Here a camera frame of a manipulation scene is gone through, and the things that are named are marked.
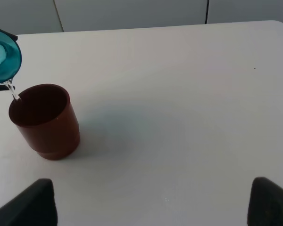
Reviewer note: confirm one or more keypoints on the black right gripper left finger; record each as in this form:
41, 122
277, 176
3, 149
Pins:
35, 206

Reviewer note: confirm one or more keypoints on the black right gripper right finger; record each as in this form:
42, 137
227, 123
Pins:
266, 203

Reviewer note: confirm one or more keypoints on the teal transparent plastic cup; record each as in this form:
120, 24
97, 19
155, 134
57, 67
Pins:
10, 58

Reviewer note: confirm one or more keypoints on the red plastic cup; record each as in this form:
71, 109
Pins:
46, 119

